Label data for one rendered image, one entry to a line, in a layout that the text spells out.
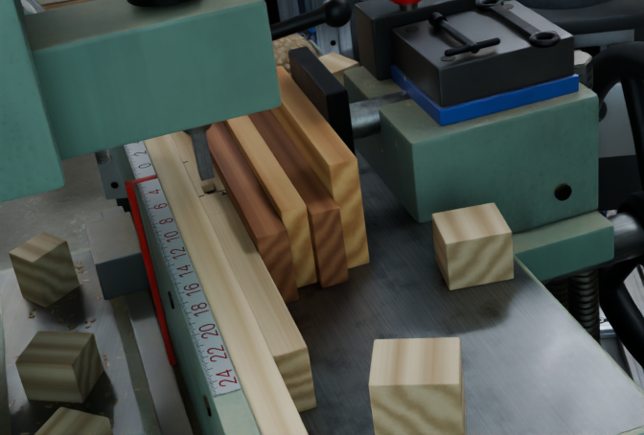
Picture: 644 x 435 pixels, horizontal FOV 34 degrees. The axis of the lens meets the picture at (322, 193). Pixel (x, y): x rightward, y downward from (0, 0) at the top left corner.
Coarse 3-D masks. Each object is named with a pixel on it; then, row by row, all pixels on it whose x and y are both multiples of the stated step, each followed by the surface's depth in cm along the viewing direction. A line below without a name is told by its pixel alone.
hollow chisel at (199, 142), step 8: (192, 136) 66; (200, 136) 66; (200, 144) 67; (200, 152) 67; (208, 152) 67; (200, 160) 67; (208, 160) 67; (200, 168) 67; (208, 168) 68; (200, 176) 68; (208, 176) 68
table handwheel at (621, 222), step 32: (608, 64) 81; (640, 64) 76; (640, 96) 80; (640, 128) 80; (640, 160) 81; (640, 192) 81; (640, 224) 80; (640, 256) 81; (608, 288) 92; (608, 320) 92; (640, 320) 90; (640, 352) 88
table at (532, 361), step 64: (384, 192) 74; (384, 256) 66; (576, 256) 72; (320, 320) 61; (384, 320) 61; (448, 320) 60; (512, 320) 59; (576, 320) 59; (192, 384) 63; (320, 384) 56; (512, 384) 54; (576, 384) 54
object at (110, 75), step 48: (96, 0) 64; (192, 0) 62; (240, 0) 61; (48, 48) 58; (96, 48) 59; (144, 48) 60; (192, 48) 60; (240, 48) 61; (48, 96) 59; (96, 96) 60; (144, 96) 61; (192, 96) 62; (240, 96) 63; (96, 144) 61
